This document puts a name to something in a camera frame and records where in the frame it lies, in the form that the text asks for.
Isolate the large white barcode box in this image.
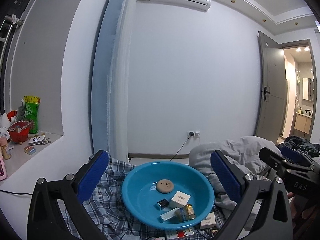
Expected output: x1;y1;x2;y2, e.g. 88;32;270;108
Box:
169;191;191;209

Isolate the beige round bear compact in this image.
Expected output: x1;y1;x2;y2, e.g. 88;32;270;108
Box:
156;179;174;194

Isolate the person's left hand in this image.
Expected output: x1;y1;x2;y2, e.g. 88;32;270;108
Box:
287;192;319;239

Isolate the dark striped clothing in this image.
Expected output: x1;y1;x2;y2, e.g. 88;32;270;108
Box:
276;135;319;158

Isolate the grey duvet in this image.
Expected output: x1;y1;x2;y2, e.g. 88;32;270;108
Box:
189;136;281;218

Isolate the grey door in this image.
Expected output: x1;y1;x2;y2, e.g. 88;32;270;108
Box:
255;31;287;142

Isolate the blue plaid blanket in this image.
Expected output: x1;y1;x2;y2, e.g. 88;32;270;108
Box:
83;157;225;239

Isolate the small white barcode box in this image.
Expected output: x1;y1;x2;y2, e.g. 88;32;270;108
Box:
200;212;216;230

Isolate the gold foil packet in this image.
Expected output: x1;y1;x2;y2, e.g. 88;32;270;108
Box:
175;204;196;222

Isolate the red snack bag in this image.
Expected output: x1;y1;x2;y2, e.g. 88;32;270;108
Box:
8;121;33;144

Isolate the red white medicine box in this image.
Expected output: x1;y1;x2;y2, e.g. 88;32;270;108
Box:
165;228;194;240

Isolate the blue plastic basin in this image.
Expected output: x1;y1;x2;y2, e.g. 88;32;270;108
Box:
121;161;215;231

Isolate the teal white slim box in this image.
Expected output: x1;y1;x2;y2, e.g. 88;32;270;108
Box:
160;207;179;223

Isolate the small black box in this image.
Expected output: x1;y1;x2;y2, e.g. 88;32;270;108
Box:
156;198;169;210

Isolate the green snack bag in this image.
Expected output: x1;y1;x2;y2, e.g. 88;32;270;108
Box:
23;95;41;134

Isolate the white sheer curtain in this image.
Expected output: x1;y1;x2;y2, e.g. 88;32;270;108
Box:
108;0;136;162

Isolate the black wall cable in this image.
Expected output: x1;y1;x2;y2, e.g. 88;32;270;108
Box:
0;189;33;196

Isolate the white wall socket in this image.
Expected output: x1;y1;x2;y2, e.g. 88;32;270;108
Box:
188;131;200;138

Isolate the black charger cable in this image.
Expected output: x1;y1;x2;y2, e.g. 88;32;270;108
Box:
169;132;194;162

